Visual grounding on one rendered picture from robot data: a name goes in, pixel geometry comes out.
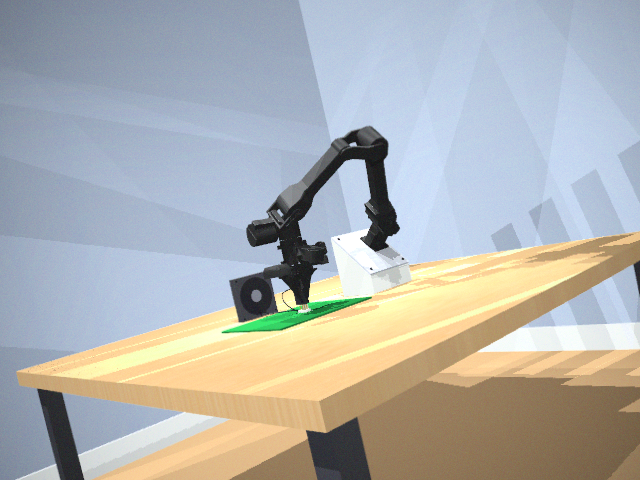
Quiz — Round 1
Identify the black square cooling fan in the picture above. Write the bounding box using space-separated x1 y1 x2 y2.
229 271 278 323

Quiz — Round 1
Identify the green circuit board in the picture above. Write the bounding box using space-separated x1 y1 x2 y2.
221 297 372 334

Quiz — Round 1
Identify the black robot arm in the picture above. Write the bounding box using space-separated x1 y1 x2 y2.
246 125 400 263

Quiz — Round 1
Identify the black fan cable with plug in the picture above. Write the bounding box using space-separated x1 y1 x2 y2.
260 288 309 315

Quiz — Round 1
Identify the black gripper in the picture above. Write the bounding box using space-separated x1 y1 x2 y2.
263 237 329 300

